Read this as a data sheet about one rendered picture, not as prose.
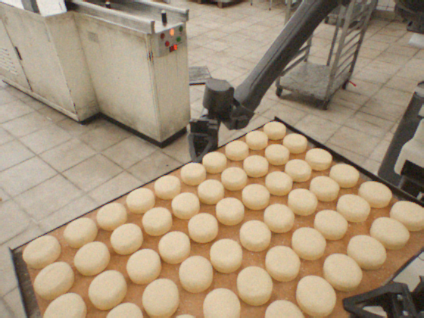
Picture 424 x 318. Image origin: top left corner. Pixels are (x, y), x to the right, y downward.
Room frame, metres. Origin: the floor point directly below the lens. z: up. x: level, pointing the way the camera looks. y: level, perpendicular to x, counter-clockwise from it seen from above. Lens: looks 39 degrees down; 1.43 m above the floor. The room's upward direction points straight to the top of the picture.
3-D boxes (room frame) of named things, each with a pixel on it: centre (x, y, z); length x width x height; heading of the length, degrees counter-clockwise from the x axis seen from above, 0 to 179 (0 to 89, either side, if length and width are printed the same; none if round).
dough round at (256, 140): (0.58, -0.10, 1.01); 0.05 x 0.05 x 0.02
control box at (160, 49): (1.96, 0.25, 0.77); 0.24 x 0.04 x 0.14; 142
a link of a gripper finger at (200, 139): (0.56, 0.03, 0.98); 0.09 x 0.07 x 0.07; 170
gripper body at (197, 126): (0.63, 0.01, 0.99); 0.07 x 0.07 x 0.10; 80
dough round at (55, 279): (0.26, 0.23, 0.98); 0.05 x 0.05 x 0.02
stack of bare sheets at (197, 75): (3.11, 0.32, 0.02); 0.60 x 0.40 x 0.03; 101
